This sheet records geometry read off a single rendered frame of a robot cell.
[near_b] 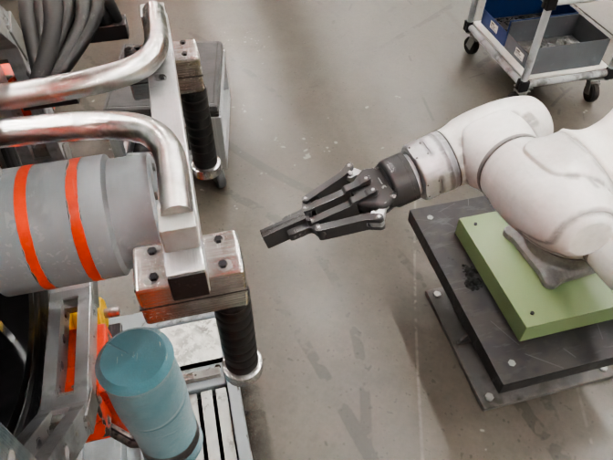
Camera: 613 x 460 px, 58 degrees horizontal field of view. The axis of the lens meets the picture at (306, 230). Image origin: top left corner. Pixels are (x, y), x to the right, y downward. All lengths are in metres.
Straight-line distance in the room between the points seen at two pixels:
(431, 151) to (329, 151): 1.27
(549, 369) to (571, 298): 0.16
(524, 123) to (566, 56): 1.57
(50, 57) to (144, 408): 0.40
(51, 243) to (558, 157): 0.57
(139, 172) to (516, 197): 0.44
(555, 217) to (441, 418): 0.86
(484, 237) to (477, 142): 0.56
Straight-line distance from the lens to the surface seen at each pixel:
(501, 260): 1.30
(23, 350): 0.89
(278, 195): 1.88
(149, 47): 0.62
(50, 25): 0.66
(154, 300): 0.47
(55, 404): 0.82
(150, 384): 0.66
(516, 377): 1.21
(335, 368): 1.49
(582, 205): 0.69
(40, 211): 0.62
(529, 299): 1.25
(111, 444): 1.22
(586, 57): 2.44
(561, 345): 1.28
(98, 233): 0.60
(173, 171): 0.45
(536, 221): 0.71
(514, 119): 0.83
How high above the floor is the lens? 1.31
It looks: 48 degrees down
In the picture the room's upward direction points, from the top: straight up
